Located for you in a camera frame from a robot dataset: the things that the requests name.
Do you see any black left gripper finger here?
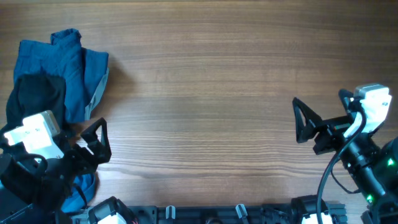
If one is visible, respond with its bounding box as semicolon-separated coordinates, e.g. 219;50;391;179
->
80;118;112;165
61;123;81;146

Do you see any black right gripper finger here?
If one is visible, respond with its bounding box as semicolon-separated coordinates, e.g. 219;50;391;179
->
338;89;354;114
292;97;323;143

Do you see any blue polo shirt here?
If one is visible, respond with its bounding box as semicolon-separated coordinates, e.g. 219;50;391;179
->
60;172;97;214

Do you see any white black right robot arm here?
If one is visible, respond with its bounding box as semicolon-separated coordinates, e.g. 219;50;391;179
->
292;83;397;223

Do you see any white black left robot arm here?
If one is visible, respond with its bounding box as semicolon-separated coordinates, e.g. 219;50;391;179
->
1;118;111;223

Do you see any light grey-blue folded garment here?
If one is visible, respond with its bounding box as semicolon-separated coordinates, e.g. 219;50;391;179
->
85;68;109;121

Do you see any black folded garment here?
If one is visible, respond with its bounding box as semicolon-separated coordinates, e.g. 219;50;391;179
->
1;75;66;132

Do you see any dark blue folded garment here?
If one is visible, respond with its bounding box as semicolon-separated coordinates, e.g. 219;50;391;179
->
14;29;109;123

